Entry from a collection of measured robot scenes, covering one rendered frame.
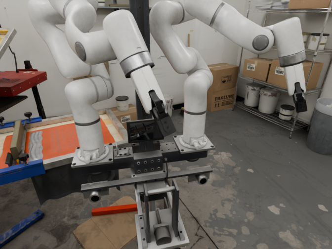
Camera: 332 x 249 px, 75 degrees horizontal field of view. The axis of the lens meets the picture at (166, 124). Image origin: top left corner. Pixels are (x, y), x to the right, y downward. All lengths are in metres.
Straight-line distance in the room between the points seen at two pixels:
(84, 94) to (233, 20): 0.54
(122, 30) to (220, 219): 1.93
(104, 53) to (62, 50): 0.31
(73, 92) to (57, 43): 0.18
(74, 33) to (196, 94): 0.48
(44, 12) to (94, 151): 0.51
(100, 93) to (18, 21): 2.61
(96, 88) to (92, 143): 0.22
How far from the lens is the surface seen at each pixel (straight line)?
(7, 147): 1.59
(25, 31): 3.36
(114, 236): 2.05
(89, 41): 0.56
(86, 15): 0.70
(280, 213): 2.42
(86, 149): 0.90
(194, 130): 0.92
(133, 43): 0.51
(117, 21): 0.52
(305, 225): 2.43
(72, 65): 0.84
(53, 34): 0.88
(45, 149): 1.45
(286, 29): 0.79
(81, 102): 0.80
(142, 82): 0.48
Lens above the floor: 1.66
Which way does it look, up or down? 27 degrees down
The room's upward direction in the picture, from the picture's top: straight up
